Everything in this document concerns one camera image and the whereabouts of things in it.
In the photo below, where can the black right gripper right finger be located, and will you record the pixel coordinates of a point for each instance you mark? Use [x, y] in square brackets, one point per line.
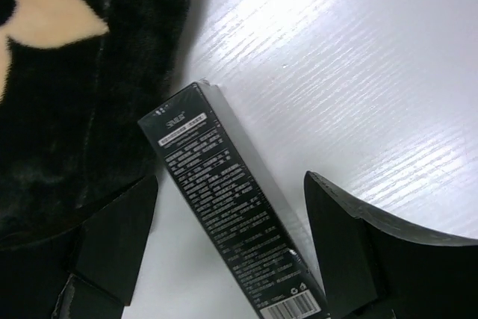
[377, 265]

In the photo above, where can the black towel with beige flowers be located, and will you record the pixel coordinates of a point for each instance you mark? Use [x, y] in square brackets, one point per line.
[76, 77]

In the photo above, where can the black box with white text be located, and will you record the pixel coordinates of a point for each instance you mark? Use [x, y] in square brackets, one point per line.
[235, 198]

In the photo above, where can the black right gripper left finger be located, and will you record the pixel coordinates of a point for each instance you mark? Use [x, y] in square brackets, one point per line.
[83, 265]

